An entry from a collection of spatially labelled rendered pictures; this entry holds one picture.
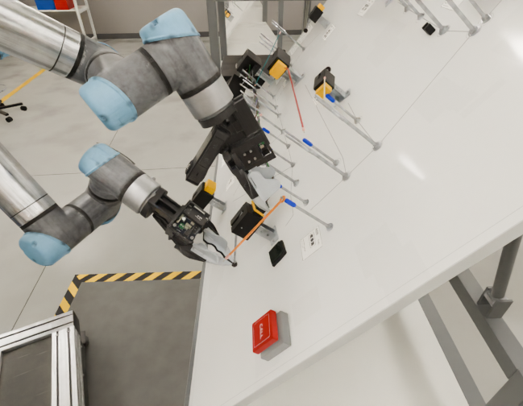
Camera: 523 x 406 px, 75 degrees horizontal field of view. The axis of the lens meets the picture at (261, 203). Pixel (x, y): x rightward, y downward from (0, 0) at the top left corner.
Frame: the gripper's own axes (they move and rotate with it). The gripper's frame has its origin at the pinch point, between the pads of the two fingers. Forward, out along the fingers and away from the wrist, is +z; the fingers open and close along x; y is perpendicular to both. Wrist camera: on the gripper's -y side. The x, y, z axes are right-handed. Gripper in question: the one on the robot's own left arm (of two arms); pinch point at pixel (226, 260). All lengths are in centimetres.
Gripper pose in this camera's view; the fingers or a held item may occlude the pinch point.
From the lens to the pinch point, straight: 74.8
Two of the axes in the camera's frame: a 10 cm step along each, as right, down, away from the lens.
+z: 7.9, 6.1, 0.8
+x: 5.3, -7.3, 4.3
